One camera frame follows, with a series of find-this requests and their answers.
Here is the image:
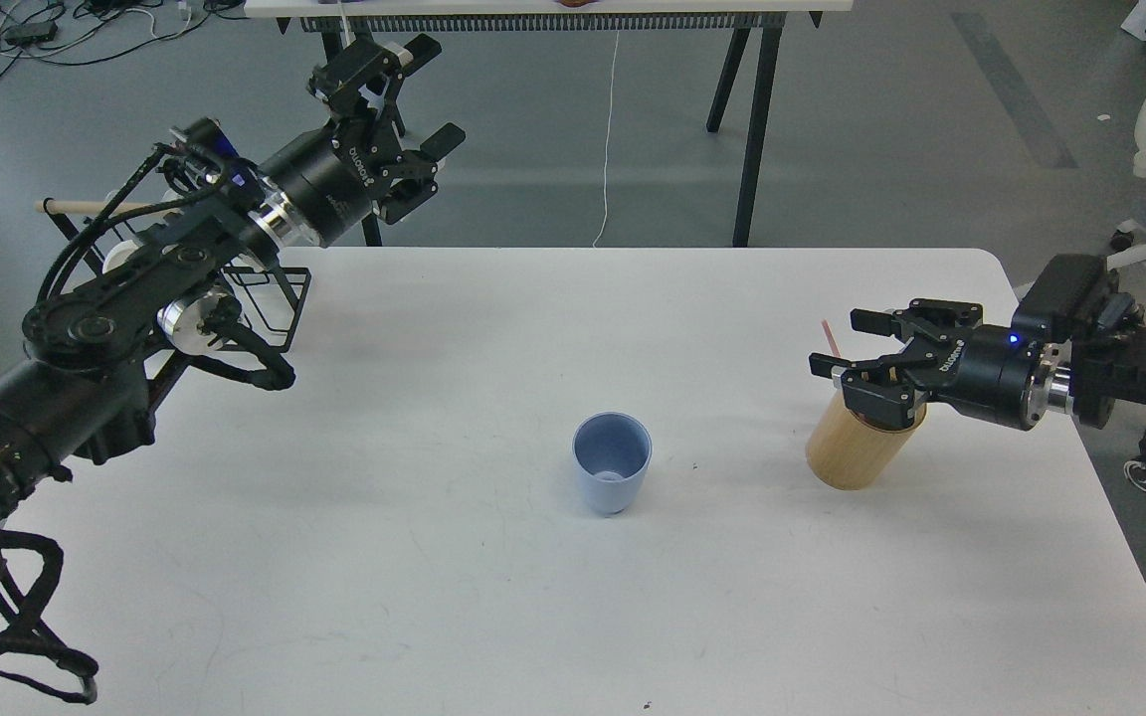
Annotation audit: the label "white hanging cable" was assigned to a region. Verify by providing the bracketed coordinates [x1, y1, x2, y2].
[592, 27, 622, 247]

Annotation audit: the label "blue cup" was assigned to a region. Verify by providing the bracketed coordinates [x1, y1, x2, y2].
[572, 412, 654, 516]

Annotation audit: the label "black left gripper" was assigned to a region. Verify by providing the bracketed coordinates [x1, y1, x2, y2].
[258, 36, 466, 247]

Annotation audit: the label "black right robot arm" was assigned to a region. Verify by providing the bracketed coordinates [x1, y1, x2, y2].
[809, 255, 1146, 493]

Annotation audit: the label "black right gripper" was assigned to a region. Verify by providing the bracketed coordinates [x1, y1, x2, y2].
[809, 298, 1055, 431]

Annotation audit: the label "black floor cables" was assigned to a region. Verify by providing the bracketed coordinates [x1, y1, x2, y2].
[0, 0, 248, 135]

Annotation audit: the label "white background table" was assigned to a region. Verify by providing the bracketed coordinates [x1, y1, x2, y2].
[245, 0, 855, 247]

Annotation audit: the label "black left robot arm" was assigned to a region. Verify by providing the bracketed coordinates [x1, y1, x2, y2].
[0, 36, 465, 705]

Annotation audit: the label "pink chopstick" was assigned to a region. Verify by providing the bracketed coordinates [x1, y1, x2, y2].
[822, 320, 842, 357]

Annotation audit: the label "white mug in rack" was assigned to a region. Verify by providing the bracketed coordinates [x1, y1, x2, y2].
[101, 189, 181, 273]

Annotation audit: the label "black wire dish rack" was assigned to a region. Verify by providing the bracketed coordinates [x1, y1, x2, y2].
[36, 198, 312, 354]

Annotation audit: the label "bamboo cylinder holder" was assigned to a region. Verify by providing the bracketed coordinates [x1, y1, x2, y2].
[804, 391, 928, 490]

